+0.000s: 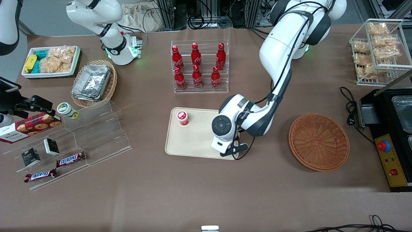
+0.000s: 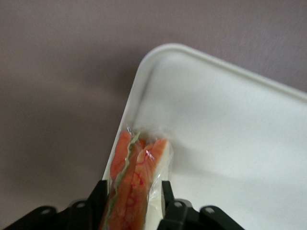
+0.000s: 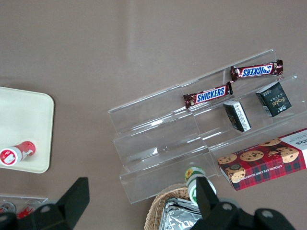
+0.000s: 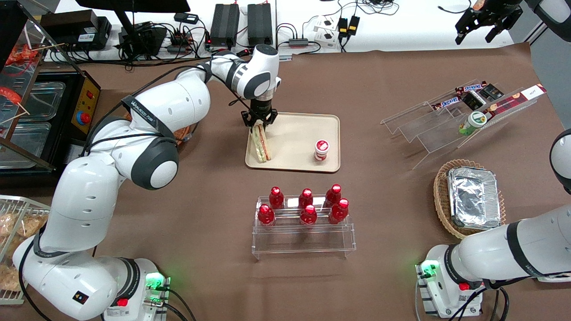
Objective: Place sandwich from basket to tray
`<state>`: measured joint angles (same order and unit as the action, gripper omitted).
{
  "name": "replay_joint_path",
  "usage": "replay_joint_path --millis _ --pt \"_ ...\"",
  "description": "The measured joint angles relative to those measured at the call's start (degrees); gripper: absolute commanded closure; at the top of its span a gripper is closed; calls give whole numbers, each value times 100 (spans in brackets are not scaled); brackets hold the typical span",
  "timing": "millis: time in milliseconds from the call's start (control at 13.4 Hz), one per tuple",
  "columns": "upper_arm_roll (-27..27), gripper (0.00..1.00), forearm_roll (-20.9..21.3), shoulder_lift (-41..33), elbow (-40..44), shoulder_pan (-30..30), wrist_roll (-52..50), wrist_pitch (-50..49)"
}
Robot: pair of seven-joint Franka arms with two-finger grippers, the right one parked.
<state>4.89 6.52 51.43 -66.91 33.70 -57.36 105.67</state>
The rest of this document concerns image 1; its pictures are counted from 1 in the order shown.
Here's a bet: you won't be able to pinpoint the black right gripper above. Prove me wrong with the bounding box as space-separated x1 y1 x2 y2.
13 95 54 114

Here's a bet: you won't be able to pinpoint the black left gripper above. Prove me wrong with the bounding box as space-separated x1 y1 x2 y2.
220 142 248 158

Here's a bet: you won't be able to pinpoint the beige plastic serving tray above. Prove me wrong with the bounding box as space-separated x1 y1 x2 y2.
165 107 241 160

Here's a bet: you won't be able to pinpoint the light oval wicker basket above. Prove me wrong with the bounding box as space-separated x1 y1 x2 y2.
71 60 118 109

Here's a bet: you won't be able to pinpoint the brown round wicker basket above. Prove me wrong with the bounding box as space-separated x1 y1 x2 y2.
288 113 350 172

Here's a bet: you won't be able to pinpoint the red tartan cookie box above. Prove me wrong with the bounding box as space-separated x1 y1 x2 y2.
0 113 62 144

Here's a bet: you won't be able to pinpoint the green lidded white cup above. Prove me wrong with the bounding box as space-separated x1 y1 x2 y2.
57 102 80 120

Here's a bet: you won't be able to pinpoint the white rectangular plastic bin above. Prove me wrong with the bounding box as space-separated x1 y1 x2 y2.
22 46 81 79

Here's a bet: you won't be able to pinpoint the clear bag of rice crackers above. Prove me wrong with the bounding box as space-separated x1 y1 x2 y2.
48 47 76 64
39 56 72 74

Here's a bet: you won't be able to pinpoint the yellow snack pack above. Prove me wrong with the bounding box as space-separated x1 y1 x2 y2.
24 54 38 73

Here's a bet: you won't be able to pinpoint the small black carton box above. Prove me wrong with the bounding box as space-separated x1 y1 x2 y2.
43 138 60 156
22 148 41 168

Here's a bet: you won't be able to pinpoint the aluminium foil food container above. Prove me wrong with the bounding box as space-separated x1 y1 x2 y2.
71 64 112 102

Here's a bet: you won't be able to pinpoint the red lidded yoghurt cup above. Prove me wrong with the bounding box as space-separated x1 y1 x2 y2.
176 111 190 126

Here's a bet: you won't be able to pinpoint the Snickers chocolate bar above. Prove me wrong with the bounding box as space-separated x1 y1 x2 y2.
24 169 58 183
56 151 87 168

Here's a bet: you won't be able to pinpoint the clear acrylic step shelf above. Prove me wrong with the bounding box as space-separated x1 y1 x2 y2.
3 99 133 191

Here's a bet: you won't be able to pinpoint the clear acrylic bottle rack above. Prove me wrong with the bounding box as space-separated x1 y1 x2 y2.
171 40 229 94

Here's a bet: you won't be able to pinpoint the red cola bottle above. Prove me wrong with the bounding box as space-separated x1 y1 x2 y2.
215 43 227 71
174 67 187 90
172 45 185 72
192 65 204 90
191 43 202 67
211 66 222 90

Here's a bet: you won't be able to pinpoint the crumpled beige cloth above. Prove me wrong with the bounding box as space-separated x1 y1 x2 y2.
121 3 162 33

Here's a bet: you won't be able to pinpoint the red emergency stop button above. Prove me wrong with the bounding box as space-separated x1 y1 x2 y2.
377 140 392 153

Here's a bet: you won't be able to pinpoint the black machine with yellow panel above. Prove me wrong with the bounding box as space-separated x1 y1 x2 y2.
357 69 412 193

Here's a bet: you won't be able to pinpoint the clear bag of fried snacks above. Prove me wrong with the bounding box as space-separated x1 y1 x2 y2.
352 41 371 54
373 45 401 61
356 63 392 80
367 22 389 35
372 35 398 49
353 53 374 65

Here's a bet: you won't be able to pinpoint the steel pan in machine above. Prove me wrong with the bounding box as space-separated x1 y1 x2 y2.
392 96 412 134

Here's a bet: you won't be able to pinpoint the cables at right arm base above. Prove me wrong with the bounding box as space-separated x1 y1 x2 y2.
117 23 148 49

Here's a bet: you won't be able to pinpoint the black power cable with plug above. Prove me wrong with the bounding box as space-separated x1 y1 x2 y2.
340 86 376 145

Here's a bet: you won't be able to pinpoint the bundle of black background cables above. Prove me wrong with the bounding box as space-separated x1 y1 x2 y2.
188 0 233 30

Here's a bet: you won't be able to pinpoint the aluminium profile frame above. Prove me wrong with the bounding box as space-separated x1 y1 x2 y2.
247 0 262 28
157 0 176 31

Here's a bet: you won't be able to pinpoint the black cables on floor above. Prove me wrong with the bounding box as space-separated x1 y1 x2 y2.
304 215 412 232

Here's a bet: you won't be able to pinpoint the white wire basket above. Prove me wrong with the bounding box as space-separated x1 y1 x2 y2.
349 19 412 87

